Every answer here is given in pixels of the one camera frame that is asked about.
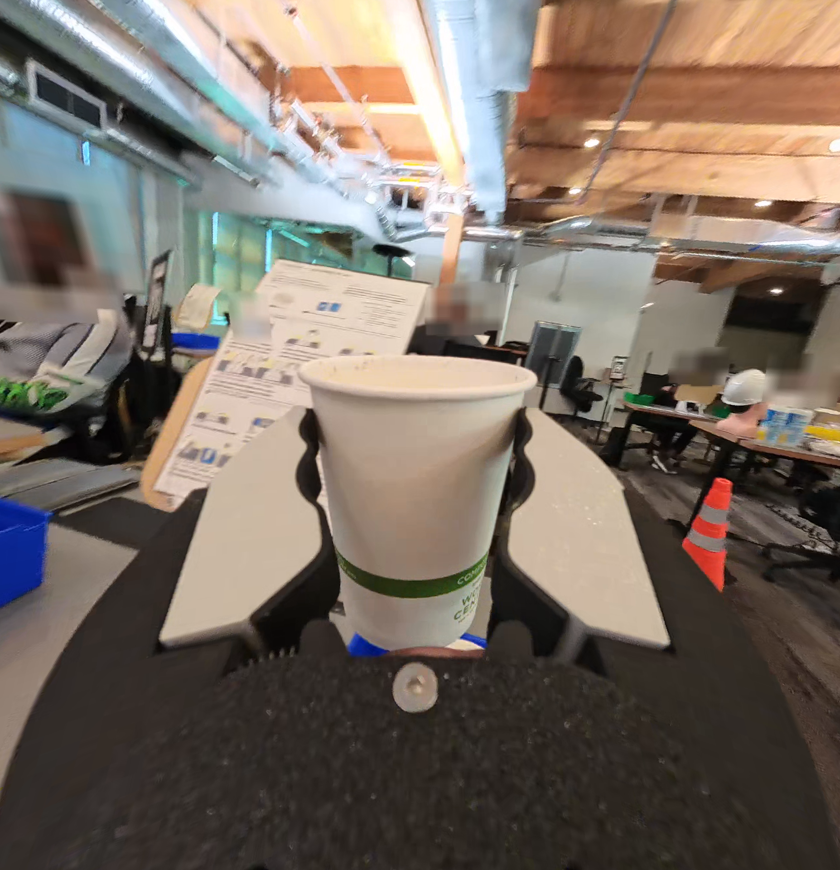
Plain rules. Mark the silver closed laptop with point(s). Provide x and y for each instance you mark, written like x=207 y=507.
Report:
x=53 y=482

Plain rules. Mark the white hard hat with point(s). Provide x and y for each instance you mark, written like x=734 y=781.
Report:
x=743 y=387

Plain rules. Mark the black office chair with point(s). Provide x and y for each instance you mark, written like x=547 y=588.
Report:
x=580 y=384

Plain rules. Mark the green banded white paper cup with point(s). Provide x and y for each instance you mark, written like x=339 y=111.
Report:
x=413 y=462

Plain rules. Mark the wooden table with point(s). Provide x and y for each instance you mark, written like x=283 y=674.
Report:
x=787 y=448

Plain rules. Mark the instruction sheet on board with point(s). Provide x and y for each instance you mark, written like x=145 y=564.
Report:
x=172 y=435

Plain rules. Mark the ceiling air vent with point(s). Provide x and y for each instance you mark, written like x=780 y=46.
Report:
x=66 y=95

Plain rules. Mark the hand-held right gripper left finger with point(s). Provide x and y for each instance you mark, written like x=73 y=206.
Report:
x=250 y=544

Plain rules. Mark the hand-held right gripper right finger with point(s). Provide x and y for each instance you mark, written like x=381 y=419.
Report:
x=583 y=544

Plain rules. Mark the orange traffic cone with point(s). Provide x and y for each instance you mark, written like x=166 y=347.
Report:
x=709 y=544

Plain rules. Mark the printed instruction sheet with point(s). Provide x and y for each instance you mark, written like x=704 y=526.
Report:
x=338 y=306

